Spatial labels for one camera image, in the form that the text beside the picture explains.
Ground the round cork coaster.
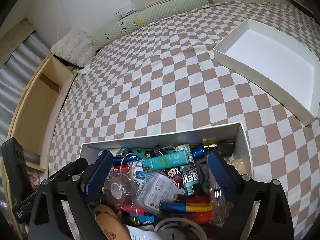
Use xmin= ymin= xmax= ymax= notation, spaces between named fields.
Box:
xmin=93 ymin=204 xmax=131 ymax=240

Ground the clear plastic blister pack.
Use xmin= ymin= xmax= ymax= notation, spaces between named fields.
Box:
xmin=135 ymin=171 xmax=185 ymax=216

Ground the wooden bedside shelf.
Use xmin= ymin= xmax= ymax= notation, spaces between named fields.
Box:
xmin=6 ymin=52 xmax=75 ymax=173

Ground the blue yellow pen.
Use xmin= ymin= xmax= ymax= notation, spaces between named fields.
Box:
xmin=159 ymin=201 xmax=212 ymax=212

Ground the large white cardboard box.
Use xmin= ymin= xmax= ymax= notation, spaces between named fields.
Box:
xmin=78 ymin=122 xmax=253 ymax=176

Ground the teal cosmetic tube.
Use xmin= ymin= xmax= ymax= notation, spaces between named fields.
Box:
xmin=142 ymin=150 xmax=190 ymax=171

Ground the grey curtain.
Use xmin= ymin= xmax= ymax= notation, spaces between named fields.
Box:
xmin=0 ymin=32 xmax=50 ymax=142

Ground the brown white checkered bedsheet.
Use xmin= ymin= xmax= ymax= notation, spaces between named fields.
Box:
xmin=49 ymin=2 xmax=319 ymax=239

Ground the white fluffy pillow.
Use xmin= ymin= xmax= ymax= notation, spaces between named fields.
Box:
xmin=50 ymin=28 xmax=97 ymax=67

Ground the white box lid tray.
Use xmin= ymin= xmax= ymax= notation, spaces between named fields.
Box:
xmin=213 ymin=19 xmax=319 ymax=126

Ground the green dotted long pillow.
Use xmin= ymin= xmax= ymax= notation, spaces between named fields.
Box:
xmin=93 ymin=0 xmax=212 ymax=50

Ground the white wall socket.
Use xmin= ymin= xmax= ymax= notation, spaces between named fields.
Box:
xmin=113 ymin=3 xmax=137 ymax=21

